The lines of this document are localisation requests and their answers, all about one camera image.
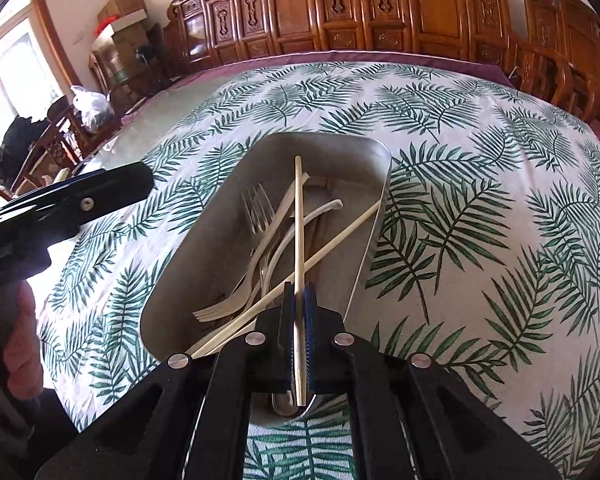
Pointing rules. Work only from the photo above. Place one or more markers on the metal spoon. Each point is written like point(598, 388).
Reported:
point(284, 406)

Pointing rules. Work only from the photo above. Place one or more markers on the grey metal rectangular tray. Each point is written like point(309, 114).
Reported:
point(347, 175)

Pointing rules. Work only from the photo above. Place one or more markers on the metal fork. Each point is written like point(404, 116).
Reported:
point(260, 213)

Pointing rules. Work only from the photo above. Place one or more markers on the dark wooden dining chair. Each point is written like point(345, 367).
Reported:
point(65, 144)

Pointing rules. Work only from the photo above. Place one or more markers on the long carved wooden bench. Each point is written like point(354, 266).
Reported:
point(209, 33)

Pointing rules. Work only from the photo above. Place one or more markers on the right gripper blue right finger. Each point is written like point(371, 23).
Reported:
point(312, 338)

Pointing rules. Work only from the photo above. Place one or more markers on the person's left hand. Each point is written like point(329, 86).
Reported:
point(21, 353)

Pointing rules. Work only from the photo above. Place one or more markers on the wooden door frame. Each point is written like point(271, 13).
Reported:
point(57, 50)

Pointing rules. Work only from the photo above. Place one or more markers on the stacked cardboard boxes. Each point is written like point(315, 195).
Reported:
point(121, 29)

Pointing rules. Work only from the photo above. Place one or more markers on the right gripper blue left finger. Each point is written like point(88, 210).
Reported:
point(285, 337)

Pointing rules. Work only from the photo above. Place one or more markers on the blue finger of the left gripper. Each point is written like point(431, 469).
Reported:
point(57, 211)

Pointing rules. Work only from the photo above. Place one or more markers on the white plastic bag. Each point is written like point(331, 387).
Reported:
point(94, 108)

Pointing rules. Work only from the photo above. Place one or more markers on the green leaf pattern tablecloth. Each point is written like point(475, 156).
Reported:
point(488, 258)

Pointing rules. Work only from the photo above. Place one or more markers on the carved wooden armchair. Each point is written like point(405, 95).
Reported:
point(572, 30)

